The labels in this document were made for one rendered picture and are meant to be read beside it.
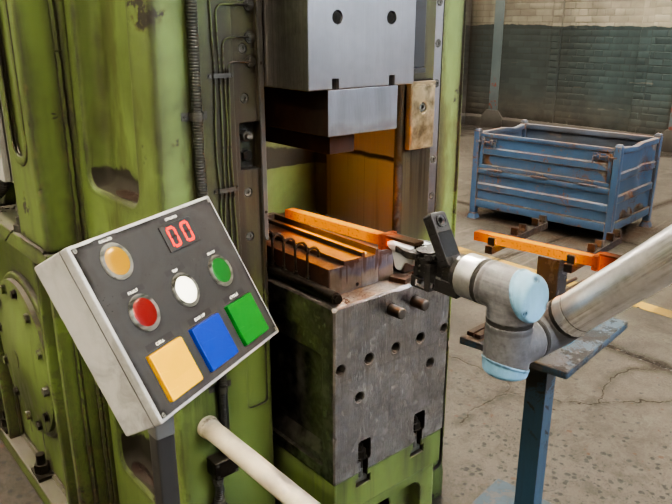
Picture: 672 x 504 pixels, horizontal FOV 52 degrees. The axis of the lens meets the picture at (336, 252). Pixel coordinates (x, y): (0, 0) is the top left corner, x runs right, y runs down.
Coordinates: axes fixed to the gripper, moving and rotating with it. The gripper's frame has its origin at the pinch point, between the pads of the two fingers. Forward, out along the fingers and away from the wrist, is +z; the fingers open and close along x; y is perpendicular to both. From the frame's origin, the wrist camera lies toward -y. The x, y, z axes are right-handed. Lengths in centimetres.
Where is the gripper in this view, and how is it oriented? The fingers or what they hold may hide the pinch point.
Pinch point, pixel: (394, 239)
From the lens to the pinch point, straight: 151.7
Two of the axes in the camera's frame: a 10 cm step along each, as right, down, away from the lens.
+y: -0.1, 9.5, 3.2
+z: -6.4, -2.5, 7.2
